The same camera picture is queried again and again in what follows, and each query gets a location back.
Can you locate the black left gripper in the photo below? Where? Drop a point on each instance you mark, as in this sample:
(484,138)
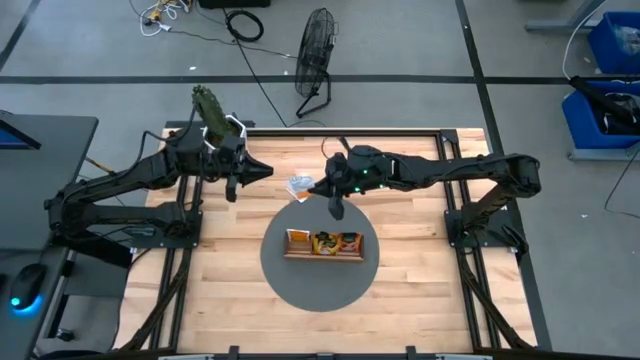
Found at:
(222,157)

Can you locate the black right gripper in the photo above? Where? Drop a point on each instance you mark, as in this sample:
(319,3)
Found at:
(340,175)

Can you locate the orange tea packet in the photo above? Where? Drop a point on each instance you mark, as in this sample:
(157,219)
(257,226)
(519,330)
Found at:
(298,235)

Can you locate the yellow tea packet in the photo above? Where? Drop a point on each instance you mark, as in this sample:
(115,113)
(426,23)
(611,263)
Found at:
(325,244)

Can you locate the red tea packet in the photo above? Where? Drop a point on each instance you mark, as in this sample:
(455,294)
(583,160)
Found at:
(350,242)

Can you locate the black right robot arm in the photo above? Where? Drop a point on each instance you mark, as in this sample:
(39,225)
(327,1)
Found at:
(450,170)

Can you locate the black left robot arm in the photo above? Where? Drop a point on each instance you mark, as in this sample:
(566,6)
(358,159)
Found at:
(125,172)

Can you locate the wooden compartment tray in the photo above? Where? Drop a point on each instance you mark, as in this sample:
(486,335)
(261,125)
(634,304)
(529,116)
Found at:
(322,258)

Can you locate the green cactus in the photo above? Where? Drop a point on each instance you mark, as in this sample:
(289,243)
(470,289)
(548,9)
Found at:
(207,107)

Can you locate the round grey woven placemat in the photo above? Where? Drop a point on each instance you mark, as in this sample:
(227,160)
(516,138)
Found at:
(320,285)

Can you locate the black floor fan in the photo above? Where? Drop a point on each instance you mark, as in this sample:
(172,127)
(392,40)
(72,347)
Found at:
(315,50)

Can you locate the black cabinet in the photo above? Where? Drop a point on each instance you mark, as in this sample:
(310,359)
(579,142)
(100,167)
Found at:
(235,3)

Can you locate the black desk beam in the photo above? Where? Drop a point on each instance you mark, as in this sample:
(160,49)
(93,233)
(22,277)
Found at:
(90,247)

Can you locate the black desk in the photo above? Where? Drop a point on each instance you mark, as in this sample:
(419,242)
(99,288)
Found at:
(45,200)

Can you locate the monitor with blue screen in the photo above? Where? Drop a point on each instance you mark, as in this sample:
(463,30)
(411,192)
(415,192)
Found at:
(12,137)

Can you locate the black caster wheel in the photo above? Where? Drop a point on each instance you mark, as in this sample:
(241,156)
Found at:
(65,335)

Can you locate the black computer mouse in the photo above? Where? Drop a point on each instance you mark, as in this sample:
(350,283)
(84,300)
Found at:
(27,285)

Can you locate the blue storage bin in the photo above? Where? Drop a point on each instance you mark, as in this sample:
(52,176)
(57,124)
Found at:
(580,125)
(605,50)

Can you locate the grey dolly plate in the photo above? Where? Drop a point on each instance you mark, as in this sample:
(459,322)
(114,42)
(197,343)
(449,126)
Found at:
(600,154)

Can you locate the grey metal table leg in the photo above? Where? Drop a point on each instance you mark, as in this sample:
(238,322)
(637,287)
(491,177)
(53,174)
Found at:
(560,25)

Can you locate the black pole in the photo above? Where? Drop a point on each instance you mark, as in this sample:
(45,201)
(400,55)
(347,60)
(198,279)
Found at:
(600,102)

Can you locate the black aluminium table frame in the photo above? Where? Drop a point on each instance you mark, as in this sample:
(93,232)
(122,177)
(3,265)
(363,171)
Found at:
(320,134)

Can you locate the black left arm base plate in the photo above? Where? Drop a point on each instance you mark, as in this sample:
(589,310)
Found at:
(150,241)

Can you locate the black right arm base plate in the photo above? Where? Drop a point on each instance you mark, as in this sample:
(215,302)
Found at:
(452,230)

